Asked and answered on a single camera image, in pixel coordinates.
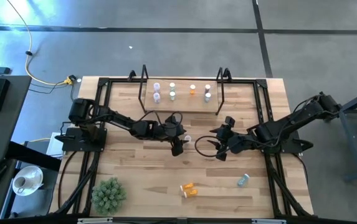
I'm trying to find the white coffee cup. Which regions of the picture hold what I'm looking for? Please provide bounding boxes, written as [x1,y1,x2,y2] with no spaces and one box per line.
[12,175,36,195]

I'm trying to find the yellow floor cable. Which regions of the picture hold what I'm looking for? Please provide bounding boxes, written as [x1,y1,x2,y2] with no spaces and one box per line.
[6,0,70,86]

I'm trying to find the silver metal bar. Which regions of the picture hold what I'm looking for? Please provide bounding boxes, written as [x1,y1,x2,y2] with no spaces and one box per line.
[77,218,114,224]
[252,218,287,224]

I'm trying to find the green artificial succulent plant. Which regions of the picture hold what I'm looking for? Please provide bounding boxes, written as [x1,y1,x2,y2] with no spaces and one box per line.
[90,177,128,215]

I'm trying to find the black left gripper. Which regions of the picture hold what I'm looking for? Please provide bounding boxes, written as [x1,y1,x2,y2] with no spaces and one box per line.
[148,114,190,157]

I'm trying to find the white box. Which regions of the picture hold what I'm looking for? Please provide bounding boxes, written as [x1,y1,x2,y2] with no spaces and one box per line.
[46,132,65,158]

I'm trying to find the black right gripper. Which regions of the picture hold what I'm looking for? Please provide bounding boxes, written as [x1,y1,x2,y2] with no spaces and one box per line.
[207,116,251,162]

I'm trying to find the wooden shelf black metal legs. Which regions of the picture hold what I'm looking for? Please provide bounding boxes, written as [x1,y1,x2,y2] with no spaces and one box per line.
[137,64,232,116]

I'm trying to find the dark grey desk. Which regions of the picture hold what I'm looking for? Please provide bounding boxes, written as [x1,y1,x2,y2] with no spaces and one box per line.
[0,74,32,164]

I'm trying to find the blue pill bottle white cap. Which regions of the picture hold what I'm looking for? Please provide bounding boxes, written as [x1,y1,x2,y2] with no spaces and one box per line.
[237,174,250,189]

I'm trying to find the yellow black plug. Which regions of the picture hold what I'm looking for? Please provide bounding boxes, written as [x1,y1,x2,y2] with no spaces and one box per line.
[63,74,78,86]

